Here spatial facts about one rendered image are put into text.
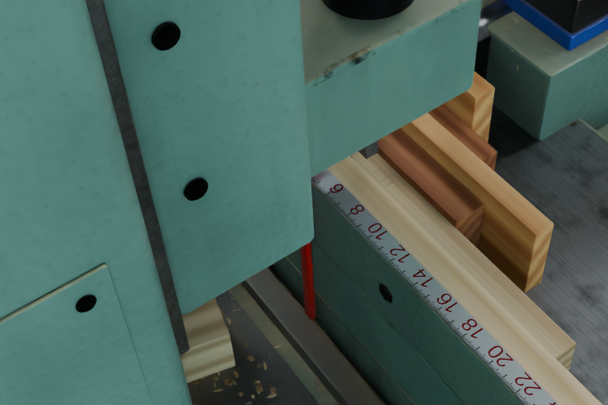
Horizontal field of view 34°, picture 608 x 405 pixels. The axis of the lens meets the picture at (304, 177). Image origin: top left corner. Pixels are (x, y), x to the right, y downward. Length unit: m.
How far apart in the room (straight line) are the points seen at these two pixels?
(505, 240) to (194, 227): 0.22
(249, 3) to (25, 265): 0.13
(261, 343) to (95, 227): 0.38
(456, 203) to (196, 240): 0.20
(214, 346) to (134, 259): 0.31
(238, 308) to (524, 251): 0.23
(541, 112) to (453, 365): 0.20
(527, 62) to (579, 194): 0.09
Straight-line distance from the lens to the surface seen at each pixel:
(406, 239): 0.57
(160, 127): 0.39
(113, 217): 0.35
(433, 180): 0.61
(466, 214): 0.59
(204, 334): 0.67
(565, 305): 0.62
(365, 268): 0.58
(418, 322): 0.56
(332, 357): 0.68
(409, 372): 0.61
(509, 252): 0.60
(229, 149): 0.42
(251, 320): 0.72
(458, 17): 0.53
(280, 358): 0.70
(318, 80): 0.49
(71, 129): 0.31
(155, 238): 0.42
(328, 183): 0.59
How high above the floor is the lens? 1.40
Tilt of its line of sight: 49 degrees down
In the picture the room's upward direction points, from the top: 4 degrees counter-clockwise
